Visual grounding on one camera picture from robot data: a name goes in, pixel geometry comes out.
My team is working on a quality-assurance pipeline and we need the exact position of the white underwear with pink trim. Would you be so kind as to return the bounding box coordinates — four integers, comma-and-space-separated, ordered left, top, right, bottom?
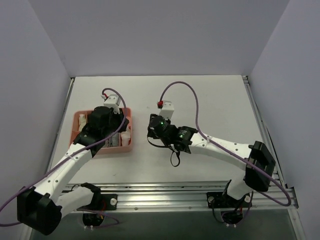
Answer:
120, 126, 131, 147

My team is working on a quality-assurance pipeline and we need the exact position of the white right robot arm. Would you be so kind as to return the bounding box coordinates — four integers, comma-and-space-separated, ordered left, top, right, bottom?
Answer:
147, 114, 276, 207

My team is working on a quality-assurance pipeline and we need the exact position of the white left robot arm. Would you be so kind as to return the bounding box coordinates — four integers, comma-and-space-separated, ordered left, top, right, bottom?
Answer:
17, 106, 129, 236

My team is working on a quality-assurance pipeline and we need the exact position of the grey rolled cloth in tray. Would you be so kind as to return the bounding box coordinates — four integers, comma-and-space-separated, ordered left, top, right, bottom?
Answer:
105, 133, 121, 148

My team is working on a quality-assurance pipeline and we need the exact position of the white rolled cloth in tray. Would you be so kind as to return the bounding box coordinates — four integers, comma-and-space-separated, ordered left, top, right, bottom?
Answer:
78, 113, 87, 132

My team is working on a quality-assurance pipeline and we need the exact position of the pink plastic organizer tray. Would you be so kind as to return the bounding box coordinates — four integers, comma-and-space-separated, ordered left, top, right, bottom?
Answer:
69, 107, 133, 155

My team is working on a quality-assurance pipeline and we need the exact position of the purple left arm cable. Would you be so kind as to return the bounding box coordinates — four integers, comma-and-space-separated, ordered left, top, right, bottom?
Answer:
0, 87, 127, 229

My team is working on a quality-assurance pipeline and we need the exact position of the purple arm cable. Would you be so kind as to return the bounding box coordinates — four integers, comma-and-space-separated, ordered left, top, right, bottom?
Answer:
0, 87, 127, 229
157, 80, 292, 224

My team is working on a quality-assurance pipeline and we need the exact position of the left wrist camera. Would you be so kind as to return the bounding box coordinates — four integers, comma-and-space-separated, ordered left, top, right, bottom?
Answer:
101, 93, 121, 114

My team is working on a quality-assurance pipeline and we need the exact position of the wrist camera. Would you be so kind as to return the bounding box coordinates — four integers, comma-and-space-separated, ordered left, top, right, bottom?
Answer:
101, 93, 121, 114
157, 100, 175, 120

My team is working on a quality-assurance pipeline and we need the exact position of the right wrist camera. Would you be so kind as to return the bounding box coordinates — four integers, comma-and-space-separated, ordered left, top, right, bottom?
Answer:
157, 100, 175, 120

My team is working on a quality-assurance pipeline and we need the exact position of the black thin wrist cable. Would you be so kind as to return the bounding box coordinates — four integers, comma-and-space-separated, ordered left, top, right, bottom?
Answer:
146, 136, 181, 168

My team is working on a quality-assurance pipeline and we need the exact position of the aluminium frame rail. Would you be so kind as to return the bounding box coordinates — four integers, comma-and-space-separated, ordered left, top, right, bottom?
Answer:
27, 186, 300, 213

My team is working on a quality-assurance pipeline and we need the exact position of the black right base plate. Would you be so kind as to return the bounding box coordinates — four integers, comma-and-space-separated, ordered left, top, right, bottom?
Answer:
206, 191, 252, 209

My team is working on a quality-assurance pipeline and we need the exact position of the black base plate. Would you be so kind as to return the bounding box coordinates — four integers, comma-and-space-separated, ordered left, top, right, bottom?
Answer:
206, 191, 252, 209
76, 193, 118, 211

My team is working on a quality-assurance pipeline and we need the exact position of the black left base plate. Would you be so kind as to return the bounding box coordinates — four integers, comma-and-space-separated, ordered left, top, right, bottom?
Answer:
76, 193, 118, 211

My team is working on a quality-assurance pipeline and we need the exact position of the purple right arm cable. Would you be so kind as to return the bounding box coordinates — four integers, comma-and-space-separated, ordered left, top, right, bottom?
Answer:
157, 80, 292, 224

